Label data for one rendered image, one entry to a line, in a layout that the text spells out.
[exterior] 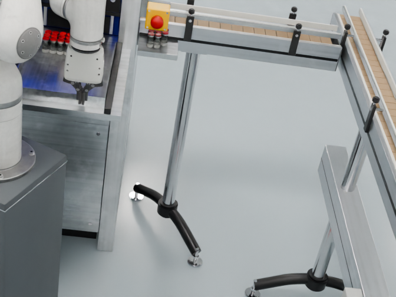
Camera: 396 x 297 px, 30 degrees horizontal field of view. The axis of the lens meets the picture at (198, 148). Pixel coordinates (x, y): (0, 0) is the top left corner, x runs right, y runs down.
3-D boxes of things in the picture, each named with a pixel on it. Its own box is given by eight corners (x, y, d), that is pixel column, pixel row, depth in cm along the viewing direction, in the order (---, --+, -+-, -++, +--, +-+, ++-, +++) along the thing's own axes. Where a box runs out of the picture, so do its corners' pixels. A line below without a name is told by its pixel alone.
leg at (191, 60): (155, 205, 300) (181, 36, 257) (177, 208, 301) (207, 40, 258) (154, 220, 293) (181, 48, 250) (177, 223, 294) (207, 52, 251)
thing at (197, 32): (136, 46, 246) (141, 3, 237) (139, 26, 259) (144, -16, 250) (336, 73, 252) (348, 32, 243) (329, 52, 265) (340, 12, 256)
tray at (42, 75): (32, 40, 231) (32, 30, 229) (115, 52, 233) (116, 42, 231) (9, 96, 203) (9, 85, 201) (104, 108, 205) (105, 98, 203)
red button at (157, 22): (149, 23, 231) (151, 12, 229) (162, 25, 232) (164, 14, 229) (149, 29, 228) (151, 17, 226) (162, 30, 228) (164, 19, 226)
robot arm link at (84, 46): (106, 30, 194) (105, 40, 195) (72, 25, 193) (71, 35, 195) (102, 44, 187) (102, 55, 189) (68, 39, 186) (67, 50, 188)
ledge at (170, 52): (139, 36, 249) (139, 30, 248) (177, 41, 250) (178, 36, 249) (137, 55, 237) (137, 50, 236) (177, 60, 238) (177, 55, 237)
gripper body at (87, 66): (106, 38, 195) (104, 75, 201) (68, 33, 194) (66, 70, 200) (104, 51, 188) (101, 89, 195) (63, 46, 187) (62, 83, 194)
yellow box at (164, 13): (145, 19, 237) (148, -2, 233) (167, 22, 238) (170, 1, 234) (144, 29, 231) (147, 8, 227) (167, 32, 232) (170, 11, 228)
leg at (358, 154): (300, 277, 279) (355, 105, 236) (323, 279, 280) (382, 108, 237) (303, 294, 272) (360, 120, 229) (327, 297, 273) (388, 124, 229)
